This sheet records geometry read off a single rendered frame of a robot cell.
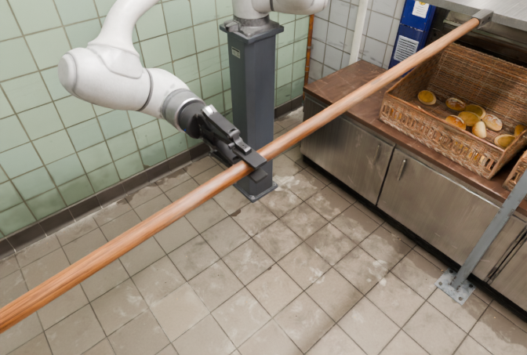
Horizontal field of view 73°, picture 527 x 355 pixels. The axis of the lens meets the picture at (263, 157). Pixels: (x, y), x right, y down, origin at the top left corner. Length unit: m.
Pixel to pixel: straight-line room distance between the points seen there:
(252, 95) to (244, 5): 0.40
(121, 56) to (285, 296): 1.35
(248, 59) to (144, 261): 1.13
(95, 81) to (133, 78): 0.08
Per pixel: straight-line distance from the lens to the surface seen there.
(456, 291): 2.02
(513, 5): 1.61
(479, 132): 1.86
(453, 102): 2.02
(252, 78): 1.65
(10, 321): 0.64
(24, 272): 2.21
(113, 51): 0.80
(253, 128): 1.81
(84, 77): 0.78
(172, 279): 1.90
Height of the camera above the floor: 1.61
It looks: 41 degrees down
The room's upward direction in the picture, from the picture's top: straight up
